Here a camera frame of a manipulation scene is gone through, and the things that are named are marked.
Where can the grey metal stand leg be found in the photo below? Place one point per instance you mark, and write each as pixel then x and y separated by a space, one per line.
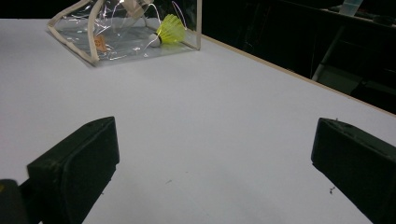
pixel 328 54

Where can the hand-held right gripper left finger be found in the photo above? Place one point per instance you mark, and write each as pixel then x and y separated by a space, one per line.
pixel 77 168

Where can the white table cover sheet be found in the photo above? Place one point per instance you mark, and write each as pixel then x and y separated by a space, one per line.
pixel 202 124

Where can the yellow shuttlecock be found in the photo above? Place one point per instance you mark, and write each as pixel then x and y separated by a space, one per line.
pixel 170 31

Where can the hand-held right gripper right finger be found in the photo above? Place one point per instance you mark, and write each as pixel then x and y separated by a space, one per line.
pixel 358 161

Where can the clear plastic bag beige trim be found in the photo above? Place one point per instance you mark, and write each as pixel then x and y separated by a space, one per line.
pixel 124 40

